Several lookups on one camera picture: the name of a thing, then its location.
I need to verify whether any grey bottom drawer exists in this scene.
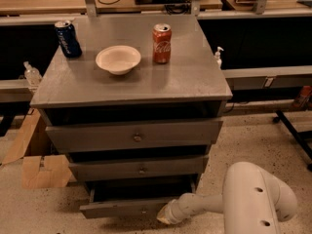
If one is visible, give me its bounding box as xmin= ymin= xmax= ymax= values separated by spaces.
xmin=80 ymin=175 xmax=196 ymax=218

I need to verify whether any grey drawer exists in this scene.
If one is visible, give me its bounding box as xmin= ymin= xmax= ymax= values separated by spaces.
xmin=69 ymin=155 xmax=208 ymax=181
xmin=80 ymin=175 xmax=196 ymax=218
xmin=46 ymin=119 xmax=222 ymax=153

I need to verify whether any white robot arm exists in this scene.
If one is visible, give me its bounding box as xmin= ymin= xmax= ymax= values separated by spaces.
xmin=157 ymin=162 xmax=297 ymax=234

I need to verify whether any grey middle drawer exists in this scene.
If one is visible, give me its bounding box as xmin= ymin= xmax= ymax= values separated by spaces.
xmin=69 ymin=155 xmax=208 ymax=181

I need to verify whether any grey wooden drawer cabinet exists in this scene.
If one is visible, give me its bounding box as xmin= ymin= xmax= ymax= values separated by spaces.
xmin=30 ymin=14 xmax=234 ymax=193

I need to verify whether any grey top drawer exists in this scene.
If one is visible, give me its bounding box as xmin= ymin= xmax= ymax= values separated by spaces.
xmin=46 ymin=119 xmax=222 ymax=153

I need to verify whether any brown cardboard box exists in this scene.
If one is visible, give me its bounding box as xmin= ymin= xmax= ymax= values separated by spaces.
xmin=2 ymin=109 xmax=73 ymax=189

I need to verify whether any black stand leg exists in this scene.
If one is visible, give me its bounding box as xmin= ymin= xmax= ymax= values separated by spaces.
xmin=273 ymin=110 xmax=312 ymax=172

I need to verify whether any white ceramic bowl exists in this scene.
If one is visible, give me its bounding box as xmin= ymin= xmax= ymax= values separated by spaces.
xmin=96 ymin=45 xmax=141 ymax=75

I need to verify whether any white pump dispenser bottle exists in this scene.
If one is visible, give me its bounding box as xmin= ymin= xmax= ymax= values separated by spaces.
xmin=214 ymin=47 xmax=224 ymax=68

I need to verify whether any orange bottle on floor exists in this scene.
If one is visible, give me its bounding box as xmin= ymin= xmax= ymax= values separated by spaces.
xmin=292 ymin=86 xmax=312 ymax=109

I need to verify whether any red cola can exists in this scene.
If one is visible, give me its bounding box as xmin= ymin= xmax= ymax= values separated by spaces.
xmin=152 ymin=23 xmax=172 ymax=63

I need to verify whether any clear plastic bottle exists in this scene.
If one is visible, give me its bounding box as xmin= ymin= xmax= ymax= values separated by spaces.
xmin=23 ymin=61 xmax=42 ymax=87

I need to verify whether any blue soda can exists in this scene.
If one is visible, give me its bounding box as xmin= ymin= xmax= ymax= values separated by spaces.
xmin=55 ymin=20 xmax=82 ymax=59

